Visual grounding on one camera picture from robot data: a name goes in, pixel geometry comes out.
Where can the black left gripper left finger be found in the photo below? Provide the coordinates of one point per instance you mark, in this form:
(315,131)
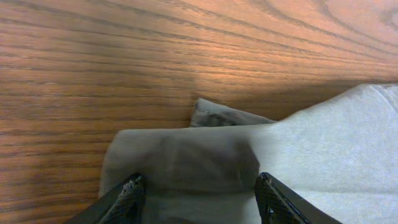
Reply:
(121,205)

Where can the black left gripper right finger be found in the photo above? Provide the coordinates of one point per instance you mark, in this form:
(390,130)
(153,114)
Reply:
(278,204)

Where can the grey shorts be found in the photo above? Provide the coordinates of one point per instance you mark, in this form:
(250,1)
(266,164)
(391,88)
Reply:
(340,155)

